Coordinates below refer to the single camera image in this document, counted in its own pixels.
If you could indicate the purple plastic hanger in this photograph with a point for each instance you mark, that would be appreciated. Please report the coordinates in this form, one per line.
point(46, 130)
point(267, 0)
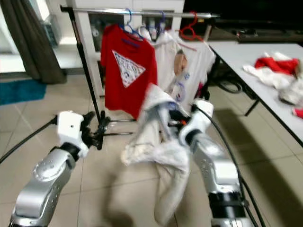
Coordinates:
point(162, 21)
point(183, 90)

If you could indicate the cream white trousers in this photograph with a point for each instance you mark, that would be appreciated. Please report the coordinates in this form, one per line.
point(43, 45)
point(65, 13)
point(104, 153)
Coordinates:
point(170, 161)

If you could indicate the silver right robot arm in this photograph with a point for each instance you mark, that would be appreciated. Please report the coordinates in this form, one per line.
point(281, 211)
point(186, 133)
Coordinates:
point(222, 170)

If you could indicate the red plastic hanger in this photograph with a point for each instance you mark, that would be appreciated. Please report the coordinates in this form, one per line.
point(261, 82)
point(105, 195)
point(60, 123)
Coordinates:
point(191, 32)

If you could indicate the blue plastic hanger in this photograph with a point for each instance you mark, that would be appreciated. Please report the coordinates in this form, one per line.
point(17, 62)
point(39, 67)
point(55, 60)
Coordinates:
point(129, 19)

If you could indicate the red logo t-shirt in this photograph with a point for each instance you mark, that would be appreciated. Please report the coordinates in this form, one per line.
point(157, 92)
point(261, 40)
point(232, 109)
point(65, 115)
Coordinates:
point(118, 99)

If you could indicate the white face print t-shirt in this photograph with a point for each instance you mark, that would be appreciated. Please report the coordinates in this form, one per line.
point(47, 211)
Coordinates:
point(201, 59)

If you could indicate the black table leg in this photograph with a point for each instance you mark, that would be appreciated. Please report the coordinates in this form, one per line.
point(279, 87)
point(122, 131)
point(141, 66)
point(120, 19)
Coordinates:
point(253, 107)

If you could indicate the teal floor mat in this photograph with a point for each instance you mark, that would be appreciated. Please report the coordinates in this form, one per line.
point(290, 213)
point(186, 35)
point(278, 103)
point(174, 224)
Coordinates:
point(19, 91)

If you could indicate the white garment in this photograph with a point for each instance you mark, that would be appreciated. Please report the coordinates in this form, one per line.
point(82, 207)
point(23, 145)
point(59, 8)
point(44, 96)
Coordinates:
point(265, 78)

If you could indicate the grey metal appliance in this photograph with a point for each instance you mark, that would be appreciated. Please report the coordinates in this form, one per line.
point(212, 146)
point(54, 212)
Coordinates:
point(51, 33)

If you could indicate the grey curtain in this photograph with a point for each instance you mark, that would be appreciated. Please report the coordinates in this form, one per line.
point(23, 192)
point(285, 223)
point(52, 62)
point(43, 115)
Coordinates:
point(35, 42)

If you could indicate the red garment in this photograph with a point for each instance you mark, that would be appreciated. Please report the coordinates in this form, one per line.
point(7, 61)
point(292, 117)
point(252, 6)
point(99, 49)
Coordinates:
point(277, 65)

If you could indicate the metal clothes rack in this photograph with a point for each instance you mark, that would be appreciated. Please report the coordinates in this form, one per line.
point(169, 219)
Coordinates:
point(94, 10)

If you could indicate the small red cloth piece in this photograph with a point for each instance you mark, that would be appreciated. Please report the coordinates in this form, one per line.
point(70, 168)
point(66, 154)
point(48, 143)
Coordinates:
point(298, 112)

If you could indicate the black tv unit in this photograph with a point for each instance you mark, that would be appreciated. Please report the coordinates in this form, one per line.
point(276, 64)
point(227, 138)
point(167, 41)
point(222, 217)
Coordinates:
point(241, 12)

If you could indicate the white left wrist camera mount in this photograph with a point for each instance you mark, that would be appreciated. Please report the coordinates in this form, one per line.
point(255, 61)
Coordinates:
point(71, 130)

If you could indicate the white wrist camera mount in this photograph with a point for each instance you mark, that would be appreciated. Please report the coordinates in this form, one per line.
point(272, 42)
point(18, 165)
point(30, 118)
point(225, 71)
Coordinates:
point(71, 130)
point(203, 120)

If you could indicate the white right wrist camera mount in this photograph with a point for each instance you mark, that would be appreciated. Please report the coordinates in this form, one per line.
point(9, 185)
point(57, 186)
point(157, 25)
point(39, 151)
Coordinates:
point(203, 120)

